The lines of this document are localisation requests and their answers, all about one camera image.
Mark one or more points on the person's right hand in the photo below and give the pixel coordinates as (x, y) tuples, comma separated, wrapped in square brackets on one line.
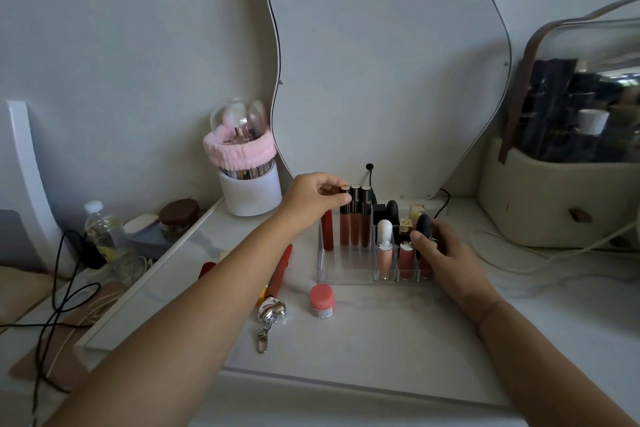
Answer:
[(457, 271)]

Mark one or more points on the person's left hand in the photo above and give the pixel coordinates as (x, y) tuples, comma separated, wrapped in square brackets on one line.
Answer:
[(305, 201)]

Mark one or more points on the person's right thumb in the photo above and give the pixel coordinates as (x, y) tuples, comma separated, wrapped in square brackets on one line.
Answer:
[(418, 244)]

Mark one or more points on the person's left thumb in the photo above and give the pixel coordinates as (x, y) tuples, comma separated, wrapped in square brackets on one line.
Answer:
[(337, 199)]

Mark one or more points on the black-capped pink lip tube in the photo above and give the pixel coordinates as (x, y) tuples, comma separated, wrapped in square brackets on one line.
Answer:
[(423, 226)]

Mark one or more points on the brown lip gloss tube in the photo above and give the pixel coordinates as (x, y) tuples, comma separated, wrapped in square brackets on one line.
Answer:
[(344, 226), (366, 219), (355, 221)]

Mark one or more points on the person's left forearm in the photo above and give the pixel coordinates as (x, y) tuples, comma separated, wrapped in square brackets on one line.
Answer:
[(200, 321)]

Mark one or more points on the person's right forearm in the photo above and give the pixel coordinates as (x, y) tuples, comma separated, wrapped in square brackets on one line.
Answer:
[(555, 371)]

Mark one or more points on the pink lip gloss tube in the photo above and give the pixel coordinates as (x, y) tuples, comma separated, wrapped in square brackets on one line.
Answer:
[(406, 259)]

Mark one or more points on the gold lipstick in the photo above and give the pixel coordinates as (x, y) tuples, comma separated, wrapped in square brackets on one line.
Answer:
[(416, 216)]

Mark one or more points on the white-capped pink lip gloss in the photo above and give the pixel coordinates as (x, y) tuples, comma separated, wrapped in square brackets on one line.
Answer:
[(385, 246)]

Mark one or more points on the red lip gloss tube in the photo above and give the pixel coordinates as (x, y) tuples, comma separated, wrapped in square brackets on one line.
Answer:
[(328, 231)]

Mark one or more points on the black oval lipstick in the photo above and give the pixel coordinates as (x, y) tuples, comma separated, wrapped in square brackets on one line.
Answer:
[(392, 214)]

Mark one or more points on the black square lipstick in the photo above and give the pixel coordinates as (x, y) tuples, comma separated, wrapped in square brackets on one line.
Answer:
[(380, 211)]

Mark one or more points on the clear acrylic makeup organizer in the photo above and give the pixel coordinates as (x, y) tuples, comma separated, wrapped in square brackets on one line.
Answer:
[(350, 266)]

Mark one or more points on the white brush holder with dome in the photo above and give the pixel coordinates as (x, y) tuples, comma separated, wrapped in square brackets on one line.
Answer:
[(248, 189)]

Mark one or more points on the red and yellow tool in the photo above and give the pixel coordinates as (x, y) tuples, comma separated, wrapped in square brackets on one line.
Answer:
[(278, 274)]

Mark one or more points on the pink lip balm jar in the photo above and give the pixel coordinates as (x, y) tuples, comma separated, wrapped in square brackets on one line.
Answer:
[(321, 300)]

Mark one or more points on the pink fluffy headband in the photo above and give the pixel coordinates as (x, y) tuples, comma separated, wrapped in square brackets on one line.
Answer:
[(240, 151)]

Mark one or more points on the bunch of makeup brushes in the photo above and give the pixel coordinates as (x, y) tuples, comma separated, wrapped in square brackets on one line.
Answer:
[(245, 134)]

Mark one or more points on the wavy frameless mirror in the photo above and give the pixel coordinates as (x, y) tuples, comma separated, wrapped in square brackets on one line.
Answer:
[(390, 66)]

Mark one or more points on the beige bag with clear top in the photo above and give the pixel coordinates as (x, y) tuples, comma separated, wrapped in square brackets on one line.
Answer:
[(560, 191)]

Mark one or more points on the brown-lidded glass jar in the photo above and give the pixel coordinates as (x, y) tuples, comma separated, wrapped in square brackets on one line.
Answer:
[(178, 219)]

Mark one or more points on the grey-blue box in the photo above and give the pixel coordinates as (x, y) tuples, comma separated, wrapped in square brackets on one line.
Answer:
[(147, 236)]

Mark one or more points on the clear plastic water bottle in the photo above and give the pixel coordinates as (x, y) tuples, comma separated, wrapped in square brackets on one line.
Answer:
[(102, 234)]

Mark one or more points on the black charger plug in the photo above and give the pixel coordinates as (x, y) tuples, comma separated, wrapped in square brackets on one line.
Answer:
[(90, 251)]

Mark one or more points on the brown mat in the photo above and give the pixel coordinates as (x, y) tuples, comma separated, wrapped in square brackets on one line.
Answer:
[(65, 341)]

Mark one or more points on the white curved chair frame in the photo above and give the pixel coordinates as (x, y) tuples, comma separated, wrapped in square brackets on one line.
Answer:
[(30, 181)]

